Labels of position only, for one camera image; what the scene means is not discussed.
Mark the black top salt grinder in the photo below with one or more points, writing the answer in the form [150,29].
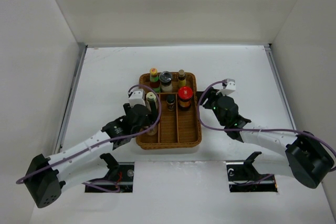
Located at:
[165,79]

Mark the brown wicker divided basket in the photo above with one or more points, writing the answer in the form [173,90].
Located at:
[177,128]

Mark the yellow lid spice shaker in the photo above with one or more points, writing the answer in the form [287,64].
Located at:
[149,99]

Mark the red lid chili sauce jar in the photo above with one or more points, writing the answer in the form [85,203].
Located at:
[185,95]

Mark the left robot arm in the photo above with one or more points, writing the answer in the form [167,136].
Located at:
[91,160]

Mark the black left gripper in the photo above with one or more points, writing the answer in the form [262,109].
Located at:
[151,117]

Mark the yellow cap green label bottle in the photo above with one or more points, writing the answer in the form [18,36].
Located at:
[154,80]

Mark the black lid small spice jar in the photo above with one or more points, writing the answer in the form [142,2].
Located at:
[170,101]

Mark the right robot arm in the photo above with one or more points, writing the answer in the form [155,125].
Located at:
[302,155]

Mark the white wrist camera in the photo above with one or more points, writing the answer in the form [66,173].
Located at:
[137,97]
[228,87]

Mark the pink lid spice shaker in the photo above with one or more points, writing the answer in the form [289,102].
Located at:
[153,131]

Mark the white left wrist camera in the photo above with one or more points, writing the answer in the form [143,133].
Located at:
[137,97]

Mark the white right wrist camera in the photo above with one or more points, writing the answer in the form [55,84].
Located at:
[228,87]

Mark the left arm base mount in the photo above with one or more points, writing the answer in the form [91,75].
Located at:
[118,179]

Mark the small yellow label dark bottle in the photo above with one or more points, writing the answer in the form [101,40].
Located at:
[181,78]

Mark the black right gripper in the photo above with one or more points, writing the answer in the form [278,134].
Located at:
[210,94]

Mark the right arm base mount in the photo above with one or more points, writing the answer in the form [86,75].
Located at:
[244,178]

